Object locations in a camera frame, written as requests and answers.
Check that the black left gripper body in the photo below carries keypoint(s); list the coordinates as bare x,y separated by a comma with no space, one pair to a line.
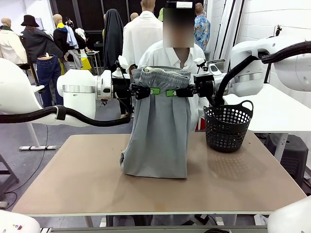
121,88

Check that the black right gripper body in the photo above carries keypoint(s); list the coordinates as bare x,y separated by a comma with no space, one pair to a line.
204,86

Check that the cream white sock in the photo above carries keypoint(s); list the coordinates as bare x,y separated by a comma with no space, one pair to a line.
147,70

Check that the grey training pants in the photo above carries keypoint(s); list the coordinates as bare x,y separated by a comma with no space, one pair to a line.
158,133

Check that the red box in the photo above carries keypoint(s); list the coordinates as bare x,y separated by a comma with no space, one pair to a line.
202,123

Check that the person in white shirt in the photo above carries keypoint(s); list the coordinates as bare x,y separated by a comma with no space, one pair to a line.
170,58

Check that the yellow garment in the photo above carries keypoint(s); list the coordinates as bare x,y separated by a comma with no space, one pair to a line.
86,61

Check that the mannequin in dark hooded cloak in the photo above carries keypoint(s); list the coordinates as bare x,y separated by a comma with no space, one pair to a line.
113,36

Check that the black perforated plastic basket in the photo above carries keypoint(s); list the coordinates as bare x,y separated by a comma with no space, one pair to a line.
226,136

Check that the mannequin in blue floral shirt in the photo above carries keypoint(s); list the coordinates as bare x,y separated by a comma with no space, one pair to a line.
202,31

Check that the grey hanging garment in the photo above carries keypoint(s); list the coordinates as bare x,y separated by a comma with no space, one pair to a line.
74,58

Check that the mannequin in white shirt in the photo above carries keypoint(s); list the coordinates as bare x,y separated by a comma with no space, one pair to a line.
141,36

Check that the white leaning panels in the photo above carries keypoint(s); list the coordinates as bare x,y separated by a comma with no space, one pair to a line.
228,24

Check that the white side table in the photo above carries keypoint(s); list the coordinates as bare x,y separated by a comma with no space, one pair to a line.
267,114

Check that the mannequin in blue jeans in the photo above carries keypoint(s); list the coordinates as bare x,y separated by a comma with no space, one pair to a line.
49,77

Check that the bare mannequin head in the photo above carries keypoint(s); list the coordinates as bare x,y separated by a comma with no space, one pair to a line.
134,16

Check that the mannequin with yellow scarf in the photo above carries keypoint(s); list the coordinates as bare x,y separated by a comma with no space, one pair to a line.
59,36

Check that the mannequin in dark coat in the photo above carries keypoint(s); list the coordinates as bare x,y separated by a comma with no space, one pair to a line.
39,43

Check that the white desk leg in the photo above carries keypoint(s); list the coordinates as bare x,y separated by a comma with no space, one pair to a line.
34,137

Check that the black plastic stool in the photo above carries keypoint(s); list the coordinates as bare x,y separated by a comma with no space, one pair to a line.
291,155

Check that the black brimmed hat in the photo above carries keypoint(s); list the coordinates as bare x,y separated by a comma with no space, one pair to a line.
30,21

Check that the mannequin in cream jacket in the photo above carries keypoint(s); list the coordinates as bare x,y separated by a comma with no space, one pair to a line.
9,43

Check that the grey metal stand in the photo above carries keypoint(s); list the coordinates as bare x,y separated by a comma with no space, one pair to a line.
9,174

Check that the crumpled white rag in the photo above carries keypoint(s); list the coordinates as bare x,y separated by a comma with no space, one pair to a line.
261,219

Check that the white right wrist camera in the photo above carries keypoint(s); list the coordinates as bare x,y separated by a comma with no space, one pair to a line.
201,61

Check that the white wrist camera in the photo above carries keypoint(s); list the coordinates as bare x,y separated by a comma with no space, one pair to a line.
123,61
201,61

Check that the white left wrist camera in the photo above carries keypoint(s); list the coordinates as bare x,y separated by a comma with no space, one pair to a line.
123,61

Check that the aluminium frame rail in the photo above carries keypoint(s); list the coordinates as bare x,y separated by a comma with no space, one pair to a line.
145,229

